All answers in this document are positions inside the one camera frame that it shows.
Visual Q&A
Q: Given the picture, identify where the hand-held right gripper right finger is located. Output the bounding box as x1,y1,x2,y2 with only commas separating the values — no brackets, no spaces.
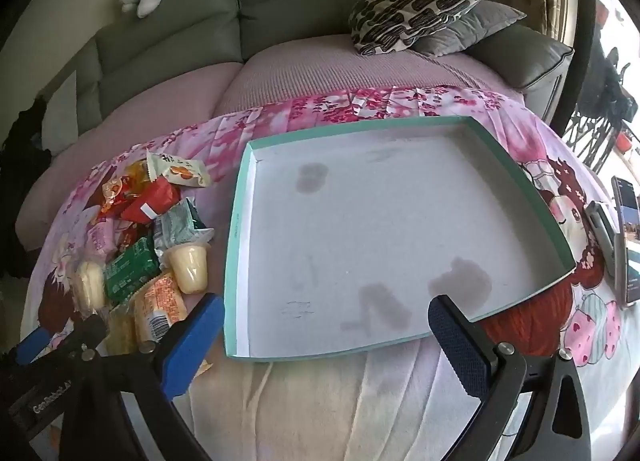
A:
427,295,593,461

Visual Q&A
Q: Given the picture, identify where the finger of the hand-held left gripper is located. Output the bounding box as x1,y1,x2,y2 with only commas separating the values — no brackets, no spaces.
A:
51,315,108,353
14,328,53,366

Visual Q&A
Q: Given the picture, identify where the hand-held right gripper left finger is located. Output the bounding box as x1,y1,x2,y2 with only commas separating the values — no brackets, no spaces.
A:
60,293,226,461

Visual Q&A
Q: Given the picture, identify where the pale yellow snack packet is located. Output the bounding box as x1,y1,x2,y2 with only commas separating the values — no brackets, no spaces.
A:
105,306,138,356

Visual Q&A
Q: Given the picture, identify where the clear cream bun packet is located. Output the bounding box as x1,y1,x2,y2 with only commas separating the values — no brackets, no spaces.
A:
72,260,107,314

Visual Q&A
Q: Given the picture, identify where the orange snack packet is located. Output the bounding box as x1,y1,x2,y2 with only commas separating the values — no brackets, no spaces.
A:
132,273,188,344

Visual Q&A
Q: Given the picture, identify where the cream pudding cup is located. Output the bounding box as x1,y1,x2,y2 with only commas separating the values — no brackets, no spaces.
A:
165,242,210,295

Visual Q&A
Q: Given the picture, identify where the dark green snack packet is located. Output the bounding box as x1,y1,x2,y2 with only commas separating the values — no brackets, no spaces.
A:
102,236,163,306

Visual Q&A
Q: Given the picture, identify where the pink cake roll packet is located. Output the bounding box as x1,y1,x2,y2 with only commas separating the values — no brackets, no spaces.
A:
85,216,121,262

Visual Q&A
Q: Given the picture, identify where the small red snack packet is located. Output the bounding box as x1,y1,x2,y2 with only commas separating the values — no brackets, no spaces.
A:
116,223,146,252

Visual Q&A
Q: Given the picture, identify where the light green snack packet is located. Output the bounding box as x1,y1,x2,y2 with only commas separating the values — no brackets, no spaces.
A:
152,197,215,249

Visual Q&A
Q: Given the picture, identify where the red white-label snack packet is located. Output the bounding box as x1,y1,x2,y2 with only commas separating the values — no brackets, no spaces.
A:
120,177,181,224

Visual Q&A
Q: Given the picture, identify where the red round-logo snack packet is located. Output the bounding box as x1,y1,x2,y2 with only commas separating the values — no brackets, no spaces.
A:
101,177,132,216

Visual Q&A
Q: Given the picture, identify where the teal shallow cardboard box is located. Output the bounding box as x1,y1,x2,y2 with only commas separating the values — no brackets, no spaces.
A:
223,116,577,363

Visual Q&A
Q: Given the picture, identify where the yellow clear cake packet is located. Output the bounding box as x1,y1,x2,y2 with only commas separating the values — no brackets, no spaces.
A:
121,161,153,192

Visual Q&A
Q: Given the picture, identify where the white orange-print snack packet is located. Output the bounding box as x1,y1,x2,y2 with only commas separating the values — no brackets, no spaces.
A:
146,152,212,188

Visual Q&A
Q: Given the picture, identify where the black clothing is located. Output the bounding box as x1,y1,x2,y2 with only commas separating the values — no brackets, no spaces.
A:
0,96,53,282

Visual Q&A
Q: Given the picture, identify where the silver grey device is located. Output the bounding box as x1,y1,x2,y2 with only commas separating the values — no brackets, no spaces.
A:
584,200,623,279

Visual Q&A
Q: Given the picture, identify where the smartphone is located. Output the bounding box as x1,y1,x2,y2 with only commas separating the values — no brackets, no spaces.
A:
611,176,640,307

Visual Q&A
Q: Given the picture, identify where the pink cartoon printed blanket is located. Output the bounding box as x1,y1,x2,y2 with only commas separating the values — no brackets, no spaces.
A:
20,86,640,461

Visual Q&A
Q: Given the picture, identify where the black iron railing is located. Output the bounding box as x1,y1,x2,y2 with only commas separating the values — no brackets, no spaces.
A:
567,108,623,174

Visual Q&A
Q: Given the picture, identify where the grey pillow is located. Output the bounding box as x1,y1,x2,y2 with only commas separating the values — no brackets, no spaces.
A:
412,1,527,58

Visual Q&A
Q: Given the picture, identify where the black white patterned pillow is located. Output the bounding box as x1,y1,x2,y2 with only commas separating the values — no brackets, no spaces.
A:
348,0,496,56

